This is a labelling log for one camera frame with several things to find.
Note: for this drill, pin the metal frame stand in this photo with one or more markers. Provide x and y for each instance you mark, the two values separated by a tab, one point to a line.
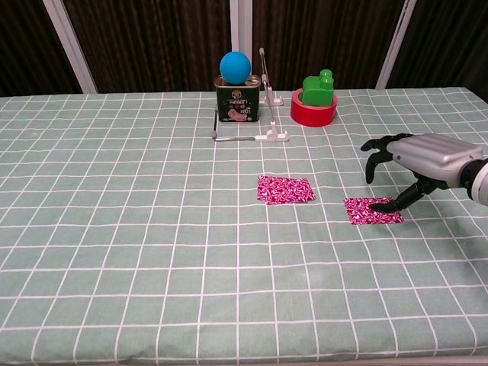
271	135

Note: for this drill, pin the green toy block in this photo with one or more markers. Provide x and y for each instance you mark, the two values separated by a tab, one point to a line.
316	93

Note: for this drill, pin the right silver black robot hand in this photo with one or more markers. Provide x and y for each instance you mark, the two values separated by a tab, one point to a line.
431	154

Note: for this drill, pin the green grid tablecloth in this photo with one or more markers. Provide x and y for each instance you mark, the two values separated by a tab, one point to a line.
152	236

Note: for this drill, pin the dark green tin can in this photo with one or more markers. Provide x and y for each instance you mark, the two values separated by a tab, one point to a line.
237	104

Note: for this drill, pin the blue ball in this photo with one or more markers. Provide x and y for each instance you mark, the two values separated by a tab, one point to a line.
235	68

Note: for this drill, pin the red bowl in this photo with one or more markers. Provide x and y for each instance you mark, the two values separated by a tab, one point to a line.
312	115

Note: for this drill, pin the dark brown curtain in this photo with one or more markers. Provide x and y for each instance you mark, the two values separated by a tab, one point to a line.
152	42
30	45
450	42
324	34

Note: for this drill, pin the white frame post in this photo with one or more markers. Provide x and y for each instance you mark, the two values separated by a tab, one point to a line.
70	47
396	42
241	26

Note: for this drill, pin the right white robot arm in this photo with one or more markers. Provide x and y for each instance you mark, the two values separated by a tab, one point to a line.
478	179

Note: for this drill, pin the pink patterned square pad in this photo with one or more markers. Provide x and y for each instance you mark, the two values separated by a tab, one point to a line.
286	190
360	214

